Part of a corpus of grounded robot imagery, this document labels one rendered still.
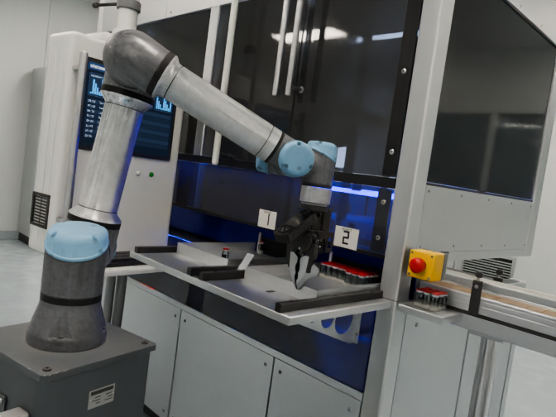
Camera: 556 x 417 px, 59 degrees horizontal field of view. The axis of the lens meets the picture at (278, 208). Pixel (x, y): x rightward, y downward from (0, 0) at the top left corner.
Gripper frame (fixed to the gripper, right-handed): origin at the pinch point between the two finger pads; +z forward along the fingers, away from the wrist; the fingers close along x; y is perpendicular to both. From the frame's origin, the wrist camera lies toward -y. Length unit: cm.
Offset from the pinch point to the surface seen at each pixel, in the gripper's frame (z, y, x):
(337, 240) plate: -9.7, 26.7, 10.0
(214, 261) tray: 1.8, 1.0, 34.1
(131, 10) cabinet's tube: -79, -5, 94
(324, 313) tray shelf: 4.2, -0.9, -10.7
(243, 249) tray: 2, 29, 54
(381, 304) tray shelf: 3.8, 22.2, -10.7
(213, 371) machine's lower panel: 49, 28, 60
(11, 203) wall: 45, 99, 545
